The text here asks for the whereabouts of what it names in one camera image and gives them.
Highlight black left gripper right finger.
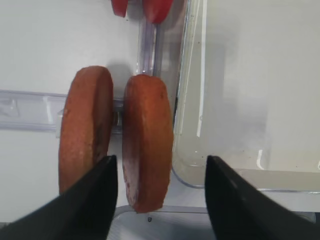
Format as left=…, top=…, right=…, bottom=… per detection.
left=204, top=155, right=320, bottom=240

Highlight red tomato slice outer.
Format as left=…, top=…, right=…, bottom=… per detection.
left=111, top=0, right=129, bottom=18

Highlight white rectangular metal tray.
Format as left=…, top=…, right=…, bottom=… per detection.
left=173, top=0, right=320, bottom=192

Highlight red tomato slice inner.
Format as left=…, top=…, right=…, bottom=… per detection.
left=142, top=0, right=173, bottom=24

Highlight clear holder left bun rack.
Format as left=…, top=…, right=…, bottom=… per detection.
left=0, top=90, right=124, bottom=138

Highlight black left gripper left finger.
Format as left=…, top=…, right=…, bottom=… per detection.
left=0, top=155, right=118, bottom=240

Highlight clear left long rail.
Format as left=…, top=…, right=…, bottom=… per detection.
left=136, top=18, right=164, bottom=76

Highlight brown bun slice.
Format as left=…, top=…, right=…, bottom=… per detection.
left=122, top=74, right=174, bottom=213
left=58, top=65, right=114, bottom=193

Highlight red tomato slice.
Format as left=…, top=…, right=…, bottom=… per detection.
left=111, top=0, right=129, bottom=18
left=142, top=0, right=173, bottom=24

